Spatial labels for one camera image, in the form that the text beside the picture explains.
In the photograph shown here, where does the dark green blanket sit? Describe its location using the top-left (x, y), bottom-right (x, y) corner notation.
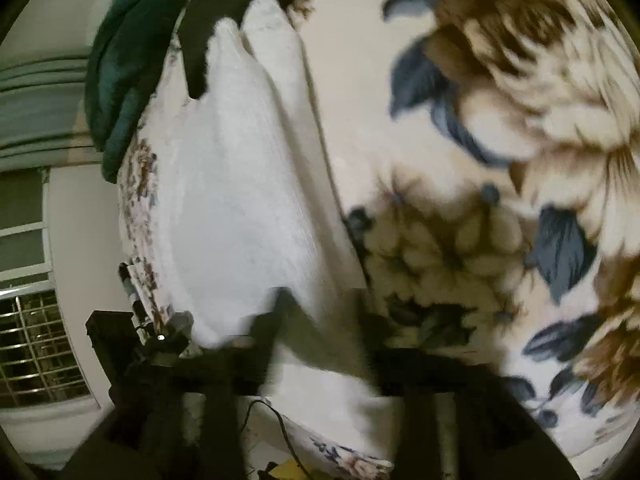
top-left (84, 0), bottom-right (207, 185)

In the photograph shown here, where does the yellow object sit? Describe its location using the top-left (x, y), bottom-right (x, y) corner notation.
top-left (257, 461), bottom-right (313, 480)

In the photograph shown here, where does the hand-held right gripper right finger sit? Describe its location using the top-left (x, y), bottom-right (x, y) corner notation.
top-left (374, 349), bottom-right (578, 480)

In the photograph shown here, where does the black folded garment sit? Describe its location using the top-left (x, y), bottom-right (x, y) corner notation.
top-left (177, 0), bottom-right (342, 102)

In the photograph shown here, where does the black cable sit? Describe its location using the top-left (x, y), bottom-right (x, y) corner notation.
top-left (246, 399), bottom-right (303, 473)

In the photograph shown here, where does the green curtain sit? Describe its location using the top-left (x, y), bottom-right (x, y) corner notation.
top-left (0, 52), bottom-right (107, 173)

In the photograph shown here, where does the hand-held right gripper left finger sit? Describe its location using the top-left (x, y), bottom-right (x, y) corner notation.
top-left (70, 287), bottom-right (303, 480)

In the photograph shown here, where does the white knit sweater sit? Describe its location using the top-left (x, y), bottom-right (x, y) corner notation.
top-left (157, 0), bottom-right (407, 467)

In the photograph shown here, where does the striped cloth beside bed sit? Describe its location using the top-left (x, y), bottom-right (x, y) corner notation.
top-left (118, 261), bottom-right (152, 322)

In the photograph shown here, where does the floral bed blanket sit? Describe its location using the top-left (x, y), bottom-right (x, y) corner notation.
top-left (116, 0), bottom-right (640, 480)

